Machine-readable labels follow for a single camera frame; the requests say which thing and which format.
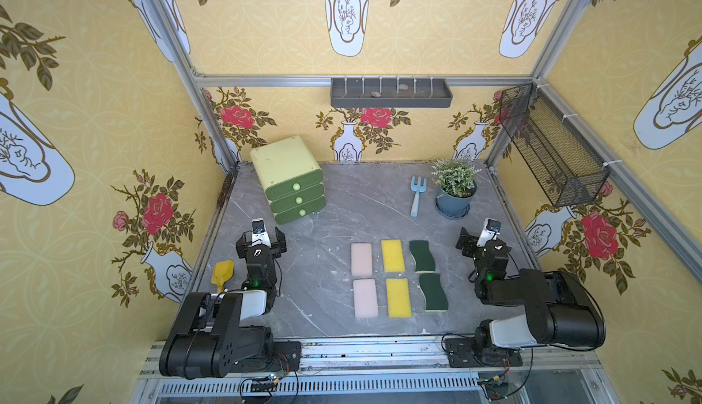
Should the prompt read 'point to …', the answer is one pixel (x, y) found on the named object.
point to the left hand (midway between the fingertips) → (263, 230)
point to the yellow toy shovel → (222, 272)
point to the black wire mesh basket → (565, 165)
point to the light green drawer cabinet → (282, 160)
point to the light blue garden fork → (418, 187)
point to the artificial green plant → (454, 175)
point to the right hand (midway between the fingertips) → (477, 230)
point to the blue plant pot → (453, 207)
